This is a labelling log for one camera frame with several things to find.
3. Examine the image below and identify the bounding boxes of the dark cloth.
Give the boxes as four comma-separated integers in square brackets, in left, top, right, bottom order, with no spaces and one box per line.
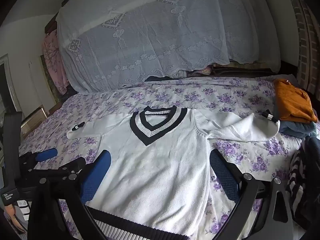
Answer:
[144,74,177,82]

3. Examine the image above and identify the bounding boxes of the black white striped garment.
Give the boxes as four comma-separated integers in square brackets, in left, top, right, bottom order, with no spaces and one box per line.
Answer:
[285,136,320,222]

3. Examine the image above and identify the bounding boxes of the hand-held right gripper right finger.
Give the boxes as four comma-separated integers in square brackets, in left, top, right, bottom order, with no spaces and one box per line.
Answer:
[210,149,295,240]

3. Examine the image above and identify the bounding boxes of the white navy-trimmed knit sweater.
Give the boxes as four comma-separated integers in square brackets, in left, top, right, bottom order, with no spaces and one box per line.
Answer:
[66,106,280,240]

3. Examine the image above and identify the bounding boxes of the white lace cover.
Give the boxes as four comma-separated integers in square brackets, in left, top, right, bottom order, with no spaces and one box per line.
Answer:
[55,0,282,93]

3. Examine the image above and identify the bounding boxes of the white door frame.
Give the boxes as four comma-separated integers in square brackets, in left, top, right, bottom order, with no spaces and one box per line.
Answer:
[0,54,23,117]

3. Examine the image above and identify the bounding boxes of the pink floral quilt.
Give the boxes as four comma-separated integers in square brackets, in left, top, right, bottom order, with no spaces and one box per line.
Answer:
[42,30,70,95]

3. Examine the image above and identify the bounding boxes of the person's left hand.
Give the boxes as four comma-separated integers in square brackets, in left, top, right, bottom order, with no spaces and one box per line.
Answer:
[3,203,28,236]

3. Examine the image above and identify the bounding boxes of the blue-grey folded garment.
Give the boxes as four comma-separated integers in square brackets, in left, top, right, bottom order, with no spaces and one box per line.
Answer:
[274,105,320,138]

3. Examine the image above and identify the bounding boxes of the orange folded garment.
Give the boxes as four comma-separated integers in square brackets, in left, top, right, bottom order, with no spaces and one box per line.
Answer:
[272,79,318,123]

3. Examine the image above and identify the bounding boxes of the folded dark patterned blankets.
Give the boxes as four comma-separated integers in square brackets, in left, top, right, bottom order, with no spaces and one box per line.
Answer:
[175,64,277,77]

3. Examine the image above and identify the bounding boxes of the brick patterned curtain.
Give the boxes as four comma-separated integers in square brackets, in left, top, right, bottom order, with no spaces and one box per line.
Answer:
[285,0,320,95]

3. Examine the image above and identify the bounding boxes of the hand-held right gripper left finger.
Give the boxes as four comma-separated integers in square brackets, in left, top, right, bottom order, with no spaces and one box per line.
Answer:
[27,150,112,240]

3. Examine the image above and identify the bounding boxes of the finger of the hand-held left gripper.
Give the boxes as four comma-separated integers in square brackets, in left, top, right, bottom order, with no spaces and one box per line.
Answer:
[53,157,86,175]
[34,148,58,163]

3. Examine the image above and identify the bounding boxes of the purple floral bedsheet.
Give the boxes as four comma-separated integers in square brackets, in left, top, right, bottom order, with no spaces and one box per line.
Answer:
[19,76,304,240]

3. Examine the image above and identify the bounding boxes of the wooden bedside box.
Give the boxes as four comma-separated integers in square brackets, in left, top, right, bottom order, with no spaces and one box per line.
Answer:
[21,107,48,138]

